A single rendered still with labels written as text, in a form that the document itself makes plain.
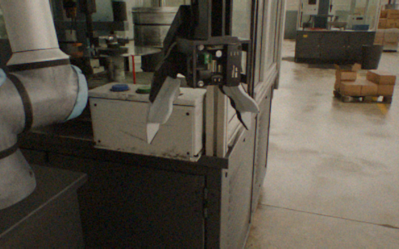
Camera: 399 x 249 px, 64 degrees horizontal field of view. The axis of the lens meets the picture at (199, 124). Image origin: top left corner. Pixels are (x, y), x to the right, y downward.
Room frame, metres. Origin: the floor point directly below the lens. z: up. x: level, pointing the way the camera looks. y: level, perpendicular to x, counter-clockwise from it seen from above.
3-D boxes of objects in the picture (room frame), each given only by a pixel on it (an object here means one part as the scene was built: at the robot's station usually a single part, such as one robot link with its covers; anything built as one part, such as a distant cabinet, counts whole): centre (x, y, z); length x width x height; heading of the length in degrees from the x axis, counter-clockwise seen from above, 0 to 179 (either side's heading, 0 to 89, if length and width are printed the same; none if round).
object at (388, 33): (10.25, -5.70, 0.59); 1.26 x 0.86 x 1.18; 152
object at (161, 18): (1.95, 0.24, 0.93); 0.31 x 0.31 x 0.36
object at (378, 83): (4.11, -2.14, 0.18); 0.60 x 0.40 x 0.36; 86
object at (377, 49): (6.55, -3.48, 0.24); 0.39 x 0.39 x 0.47
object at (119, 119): (0.77, 0.12, 0.82); 0.28 x 0.11 x 0.15; 72
